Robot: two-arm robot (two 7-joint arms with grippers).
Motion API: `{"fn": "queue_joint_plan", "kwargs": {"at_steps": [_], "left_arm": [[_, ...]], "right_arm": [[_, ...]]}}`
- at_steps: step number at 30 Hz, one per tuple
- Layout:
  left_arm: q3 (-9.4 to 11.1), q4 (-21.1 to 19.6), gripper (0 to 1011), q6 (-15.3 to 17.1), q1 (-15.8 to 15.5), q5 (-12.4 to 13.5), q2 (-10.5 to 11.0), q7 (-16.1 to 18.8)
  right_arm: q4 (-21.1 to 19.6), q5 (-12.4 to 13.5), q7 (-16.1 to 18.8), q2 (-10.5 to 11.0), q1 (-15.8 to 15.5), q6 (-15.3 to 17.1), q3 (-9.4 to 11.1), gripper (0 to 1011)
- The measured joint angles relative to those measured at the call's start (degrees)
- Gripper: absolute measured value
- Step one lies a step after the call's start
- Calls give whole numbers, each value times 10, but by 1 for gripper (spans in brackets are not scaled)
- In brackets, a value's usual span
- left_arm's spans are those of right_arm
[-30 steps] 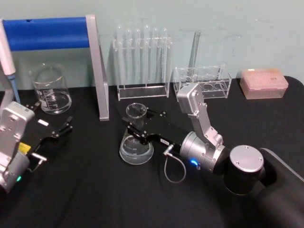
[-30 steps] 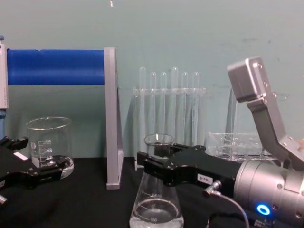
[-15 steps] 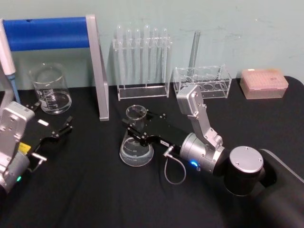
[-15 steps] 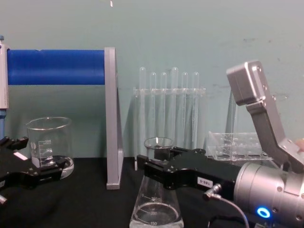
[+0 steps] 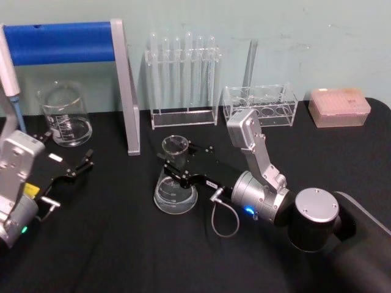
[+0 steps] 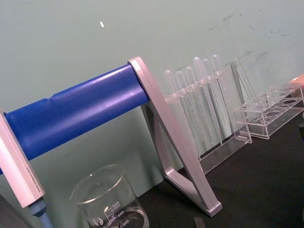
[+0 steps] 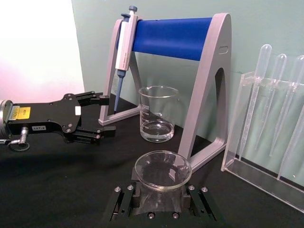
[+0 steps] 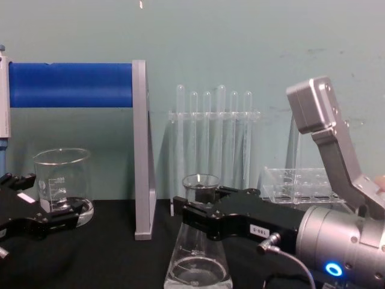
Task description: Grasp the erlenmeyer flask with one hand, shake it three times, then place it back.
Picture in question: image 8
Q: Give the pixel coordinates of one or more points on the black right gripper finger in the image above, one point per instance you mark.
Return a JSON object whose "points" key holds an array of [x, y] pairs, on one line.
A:
{"points": [[237, 192], [201, 218]]}

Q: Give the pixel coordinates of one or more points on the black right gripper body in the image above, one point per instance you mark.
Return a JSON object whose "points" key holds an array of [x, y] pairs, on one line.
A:
{"points": [[264, 216]]}

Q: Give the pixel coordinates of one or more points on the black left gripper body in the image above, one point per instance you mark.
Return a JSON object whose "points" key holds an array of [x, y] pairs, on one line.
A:
{"points": [[18, 210]]}

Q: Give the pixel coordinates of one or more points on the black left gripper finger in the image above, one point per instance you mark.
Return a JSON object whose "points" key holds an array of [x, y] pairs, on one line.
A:
{"points": [[58, 218], [16, 180]]}

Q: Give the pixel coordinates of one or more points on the clear glass conical flask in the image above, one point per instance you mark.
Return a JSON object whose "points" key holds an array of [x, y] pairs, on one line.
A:
{"points": [[198, 265]]}

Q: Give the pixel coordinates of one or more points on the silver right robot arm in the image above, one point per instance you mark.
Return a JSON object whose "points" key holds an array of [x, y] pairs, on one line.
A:
{"points": [[337, 228]]}

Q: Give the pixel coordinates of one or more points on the person's hand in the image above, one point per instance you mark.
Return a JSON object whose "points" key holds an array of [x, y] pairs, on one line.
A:
{"points": [[380, 183]]}

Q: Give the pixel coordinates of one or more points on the clear glass beaker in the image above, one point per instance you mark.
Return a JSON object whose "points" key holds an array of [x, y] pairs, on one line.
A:
{"points": [[60, 180]]}

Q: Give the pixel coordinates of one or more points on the clear acrylic rack with holes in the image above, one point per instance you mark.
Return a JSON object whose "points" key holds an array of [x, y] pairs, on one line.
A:
{"points": [[300, 183]]}

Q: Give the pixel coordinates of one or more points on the clear test tube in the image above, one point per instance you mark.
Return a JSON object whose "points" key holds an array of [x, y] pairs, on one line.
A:
{"points": [[234, 135], [180, 132], [193, 135], [221, 135], [247, 135], [206, 135]]}

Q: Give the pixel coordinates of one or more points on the black table cloth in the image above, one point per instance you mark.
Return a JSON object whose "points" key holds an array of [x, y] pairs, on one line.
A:
{"points": [[114, 265]]}

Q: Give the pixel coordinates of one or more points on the clear acrylic tube rack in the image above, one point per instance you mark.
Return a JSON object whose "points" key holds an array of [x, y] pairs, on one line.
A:
{"points": [[210, 116]]}

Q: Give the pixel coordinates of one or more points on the grey stand upright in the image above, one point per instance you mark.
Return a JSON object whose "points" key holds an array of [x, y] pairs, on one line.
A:
{"points": [[143, 150]]}

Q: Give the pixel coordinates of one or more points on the blue stand bar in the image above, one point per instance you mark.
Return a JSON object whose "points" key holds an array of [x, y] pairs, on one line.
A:
{"points": [[72, 84]]}

